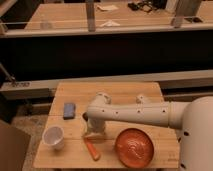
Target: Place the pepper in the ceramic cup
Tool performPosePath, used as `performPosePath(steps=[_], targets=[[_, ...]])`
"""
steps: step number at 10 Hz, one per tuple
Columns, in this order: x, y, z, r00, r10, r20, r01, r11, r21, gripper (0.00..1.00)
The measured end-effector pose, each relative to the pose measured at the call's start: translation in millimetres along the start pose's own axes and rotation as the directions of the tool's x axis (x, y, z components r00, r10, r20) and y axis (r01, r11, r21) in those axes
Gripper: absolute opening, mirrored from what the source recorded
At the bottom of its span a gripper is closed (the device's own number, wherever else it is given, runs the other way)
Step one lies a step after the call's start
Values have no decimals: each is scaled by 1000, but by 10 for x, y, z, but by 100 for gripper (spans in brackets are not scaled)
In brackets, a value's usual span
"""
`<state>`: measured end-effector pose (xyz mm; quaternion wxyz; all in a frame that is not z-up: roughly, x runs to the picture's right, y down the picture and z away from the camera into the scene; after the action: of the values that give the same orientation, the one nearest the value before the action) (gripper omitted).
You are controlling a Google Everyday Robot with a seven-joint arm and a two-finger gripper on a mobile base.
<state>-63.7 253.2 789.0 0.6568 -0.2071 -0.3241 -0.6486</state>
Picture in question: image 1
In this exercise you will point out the orange ridged plate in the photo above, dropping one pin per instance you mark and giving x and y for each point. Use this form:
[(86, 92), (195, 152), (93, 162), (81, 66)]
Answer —
[(134, 148)]

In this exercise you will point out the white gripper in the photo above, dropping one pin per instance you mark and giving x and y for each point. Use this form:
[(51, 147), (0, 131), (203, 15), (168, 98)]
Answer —
[(96, 126)]

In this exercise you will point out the folded white paper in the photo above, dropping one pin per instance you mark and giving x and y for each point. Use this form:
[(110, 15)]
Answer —
[(109, 23)]

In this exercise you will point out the blue sponge block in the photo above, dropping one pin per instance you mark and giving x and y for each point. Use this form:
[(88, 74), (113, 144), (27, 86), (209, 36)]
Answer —
[(69, 110)]

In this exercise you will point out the white ceramic cup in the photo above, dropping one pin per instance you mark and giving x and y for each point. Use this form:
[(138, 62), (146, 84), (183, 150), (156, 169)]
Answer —
[(54, 137)]

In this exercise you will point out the small black object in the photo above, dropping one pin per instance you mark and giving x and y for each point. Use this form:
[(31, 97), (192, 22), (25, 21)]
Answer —
[(85, 117)]

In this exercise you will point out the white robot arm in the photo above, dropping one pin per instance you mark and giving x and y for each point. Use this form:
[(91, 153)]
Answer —
[(194, 120)]

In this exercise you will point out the grey metal post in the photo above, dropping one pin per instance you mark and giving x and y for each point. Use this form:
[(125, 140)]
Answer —
[(90, 12), (186, 10)]

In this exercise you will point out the white paper sheet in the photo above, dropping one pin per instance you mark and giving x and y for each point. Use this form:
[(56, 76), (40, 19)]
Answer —
[(107, 8)]

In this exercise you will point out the cardboard box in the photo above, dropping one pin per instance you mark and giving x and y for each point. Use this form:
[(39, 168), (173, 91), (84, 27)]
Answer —
[(13, 147)]

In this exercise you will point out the grey metal post right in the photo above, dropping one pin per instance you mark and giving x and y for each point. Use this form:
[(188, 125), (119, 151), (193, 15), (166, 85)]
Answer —
[(186, 10)]

